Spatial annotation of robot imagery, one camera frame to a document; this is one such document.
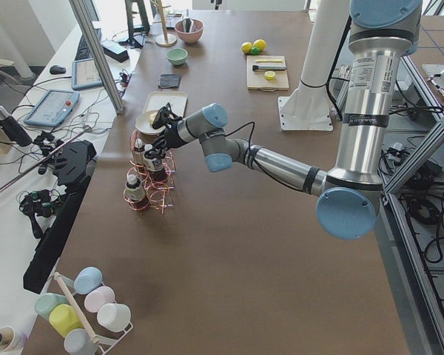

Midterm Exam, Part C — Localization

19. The grey cup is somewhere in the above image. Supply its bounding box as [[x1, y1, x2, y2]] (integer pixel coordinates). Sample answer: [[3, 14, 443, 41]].
[[64, 328, 98, 355]]

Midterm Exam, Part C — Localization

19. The black computer mouse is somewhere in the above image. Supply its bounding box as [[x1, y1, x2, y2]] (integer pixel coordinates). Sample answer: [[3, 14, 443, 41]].
[[49, 65, 67, 75]]

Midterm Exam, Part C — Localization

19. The tea bottle in rack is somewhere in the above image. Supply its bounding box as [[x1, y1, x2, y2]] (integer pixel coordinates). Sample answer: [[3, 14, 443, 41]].
[[124, 174, 149, 210], [134, 138, 145, 155]]

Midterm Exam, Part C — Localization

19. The yellow lemon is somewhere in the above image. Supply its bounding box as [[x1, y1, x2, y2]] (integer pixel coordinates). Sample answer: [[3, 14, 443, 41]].
[[253, 38, 267, 51], [241, 41, 253, 54]]

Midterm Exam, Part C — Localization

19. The blue cup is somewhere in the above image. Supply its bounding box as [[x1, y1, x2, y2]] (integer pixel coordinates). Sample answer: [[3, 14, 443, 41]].
[[74, 266, 103, 295]]

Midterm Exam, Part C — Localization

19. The green cup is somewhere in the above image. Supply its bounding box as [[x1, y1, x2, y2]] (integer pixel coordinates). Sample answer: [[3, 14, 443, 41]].
[[34, 292, 69, 320]]

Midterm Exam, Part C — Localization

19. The white round plate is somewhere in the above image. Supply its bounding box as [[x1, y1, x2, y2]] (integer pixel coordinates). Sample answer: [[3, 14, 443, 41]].
[[135, 109, 165, 135]]

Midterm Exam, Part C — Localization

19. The grey folded cloth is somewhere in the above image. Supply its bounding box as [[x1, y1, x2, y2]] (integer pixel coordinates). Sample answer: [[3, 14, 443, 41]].
[[158, 73, 181, 89]]

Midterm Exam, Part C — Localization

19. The pink bowl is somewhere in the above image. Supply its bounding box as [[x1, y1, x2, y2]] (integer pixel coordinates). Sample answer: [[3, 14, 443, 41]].
[[175, 18, 204, 44]]

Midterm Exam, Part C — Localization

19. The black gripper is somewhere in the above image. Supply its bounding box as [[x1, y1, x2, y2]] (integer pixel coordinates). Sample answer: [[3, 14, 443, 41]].
[[144, 116, 185, 159]]

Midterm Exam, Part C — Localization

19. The black small box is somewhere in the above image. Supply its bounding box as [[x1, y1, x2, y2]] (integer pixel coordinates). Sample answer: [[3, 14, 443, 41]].
[[101, 39, 130, 63]]

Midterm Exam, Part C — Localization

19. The tea bottle white cap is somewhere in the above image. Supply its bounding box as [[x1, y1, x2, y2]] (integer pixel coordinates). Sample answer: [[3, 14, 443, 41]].
[[144, 143, 167, 183]]

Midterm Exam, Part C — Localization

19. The glazed donut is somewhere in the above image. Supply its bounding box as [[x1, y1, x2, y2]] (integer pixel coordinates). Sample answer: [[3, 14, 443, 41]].
[[148, 112, 157, 126]]

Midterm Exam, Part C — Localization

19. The black keyboard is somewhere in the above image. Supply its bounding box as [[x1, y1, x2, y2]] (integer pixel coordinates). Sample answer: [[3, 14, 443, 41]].
[[74, 35, 93, 61]]

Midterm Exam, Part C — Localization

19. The half lemon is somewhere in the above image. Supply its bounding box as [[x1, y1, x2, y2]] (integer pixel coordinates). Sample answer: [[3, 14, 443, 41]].
[[264, 70, 276, 81]]

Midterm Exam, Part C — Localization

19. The white cup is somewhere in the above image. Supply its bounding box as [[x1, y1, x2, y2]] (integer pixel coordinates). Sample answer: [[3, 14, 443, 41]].
[[97, 303, 131, 332]]

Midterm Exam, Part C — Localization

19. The wooden rack handle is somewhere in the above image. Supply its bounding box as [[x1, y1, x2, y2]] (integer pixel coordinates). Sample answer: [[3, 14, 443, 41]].
[[53, 272, 99, 344]]

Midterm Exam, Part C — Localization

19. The green bowl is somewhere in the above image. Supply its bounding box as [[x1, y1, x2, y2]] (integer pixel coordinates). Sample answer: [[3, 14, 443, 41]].
[[166, 48, 188, 66]]

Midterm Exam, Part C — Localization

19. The pink cup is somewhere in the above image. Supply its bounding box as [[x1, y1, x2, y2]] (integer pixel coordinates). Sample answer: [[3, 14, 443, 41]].
[[84, 285, 115, 313]]

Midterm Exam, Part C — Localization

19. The wooden cutting board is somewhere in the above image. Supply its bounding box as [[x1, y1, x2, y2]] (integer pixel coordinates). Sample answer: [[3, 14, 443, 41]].
[[246, 55, 289, 91]]

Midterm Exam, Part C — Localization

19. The aluminium frame post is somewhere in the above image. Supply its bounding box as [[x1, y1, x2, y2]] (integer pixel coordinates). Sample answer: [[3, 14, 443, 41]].
[[69, 0, 124, 114]]

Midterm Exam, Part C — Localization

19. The black camera stand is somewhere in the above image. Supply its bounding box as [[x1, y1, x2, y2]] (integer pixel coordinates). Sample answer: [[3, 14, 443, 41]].
[[19, 141, 96, 294]]

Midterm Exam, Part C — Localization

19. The black thermos bottle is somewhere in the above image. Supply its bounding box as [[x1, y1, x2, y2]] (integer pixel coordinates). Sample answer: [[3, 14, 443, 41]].
[[0, 106, 33, 147]]

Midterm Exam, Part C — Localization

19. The white wire cup rack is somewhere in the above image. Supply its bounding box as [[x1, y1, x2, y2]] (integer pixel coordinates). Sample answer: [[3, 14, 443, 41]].
[[51, 274, 133, 354]]

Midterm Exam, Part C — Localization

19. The yellow cup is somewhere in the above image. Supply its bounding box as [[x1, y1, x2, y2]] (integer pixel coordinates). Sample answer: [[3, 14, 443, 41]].
[[49, 304, 84, 338]]

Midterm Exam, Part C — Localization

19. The cream rectangular tray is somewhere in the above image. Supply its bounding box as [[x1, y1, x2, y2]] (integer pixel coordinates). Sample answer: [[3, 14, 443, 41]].
[[142, 91, 189, 133]]

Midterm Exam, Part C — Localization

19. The blue teach pendant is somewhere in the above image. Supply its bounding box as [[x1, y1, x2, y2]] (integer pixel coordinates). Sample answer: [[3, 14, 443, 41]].
[[24, 89, 80, 128], [71, 58, 103, 90]]

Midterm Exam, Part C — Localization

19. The wooden mug tree stand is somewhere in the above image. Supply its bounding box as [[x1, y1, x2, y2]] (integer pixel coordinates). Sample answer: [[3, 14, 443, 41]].
[[150, 0, 178, 47]]

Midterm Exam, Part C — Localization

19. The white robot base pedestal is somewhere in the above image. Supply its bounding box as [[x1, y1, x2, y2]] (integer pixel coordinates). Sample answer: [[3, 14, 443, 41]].
[[278, 0, 350, 131]]

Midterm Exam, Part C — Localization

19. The yellow plastic knife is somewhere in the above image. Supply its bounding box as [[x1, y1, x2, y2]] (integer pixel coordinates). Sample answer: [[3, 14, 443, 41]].
[[255, 58, 283, 63]]

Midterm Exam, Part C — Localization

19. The green lime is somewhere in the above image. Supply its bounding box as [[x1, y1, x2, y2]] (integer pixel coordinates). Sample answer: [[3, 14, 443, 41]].
[[249, 47, 261, 55]]

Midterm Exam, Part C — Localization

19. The paper cup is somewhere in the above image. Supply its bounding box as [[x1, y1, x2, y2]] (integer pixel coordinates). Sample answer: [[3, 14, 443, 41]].
[[0, 326, 27, 353]]

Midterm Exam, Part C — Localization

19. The copper wire bottle rack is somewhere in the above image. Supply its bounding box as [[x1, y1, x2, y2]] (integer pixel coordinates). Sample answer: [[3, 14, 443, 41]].
[[123, 130, 176, 214]]

